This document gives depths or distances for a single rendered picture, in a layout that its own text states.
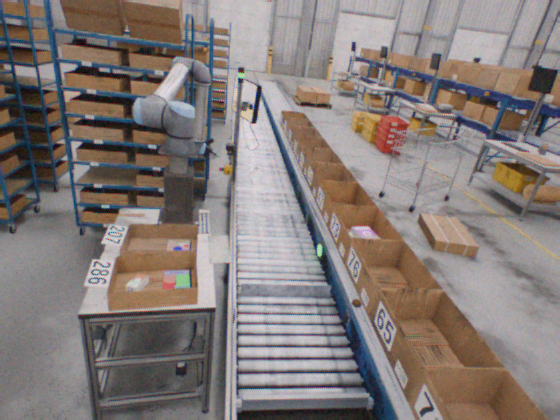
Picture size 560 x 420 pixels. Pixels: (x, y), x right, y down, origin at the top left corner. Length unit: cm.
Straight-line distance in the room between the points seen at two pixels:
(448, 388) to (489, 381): 14
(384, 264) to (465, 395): 78
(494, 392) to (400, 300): 43
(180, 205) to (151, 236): 28
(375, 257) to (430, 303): 40
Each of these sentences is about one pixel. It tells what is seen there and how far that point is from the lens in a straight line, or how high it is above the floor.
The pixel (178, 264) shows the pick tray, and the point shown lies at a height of 79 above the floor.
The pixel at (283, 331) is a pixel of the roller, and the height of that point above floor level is 74.
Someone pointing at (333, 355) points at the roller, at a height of 74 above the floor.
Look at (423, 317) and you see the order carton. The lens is 178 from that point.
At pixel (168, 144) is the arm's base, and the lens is 229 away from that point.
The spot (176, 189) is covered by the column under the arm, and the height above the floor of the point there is 99.
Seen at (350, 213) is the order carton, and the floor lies 100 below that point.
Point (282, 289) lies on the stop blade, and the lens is 188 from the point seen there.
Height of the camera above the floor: 194
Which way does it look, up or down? 26 degrees down
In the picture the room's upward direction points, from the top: 8 degrees clockwise
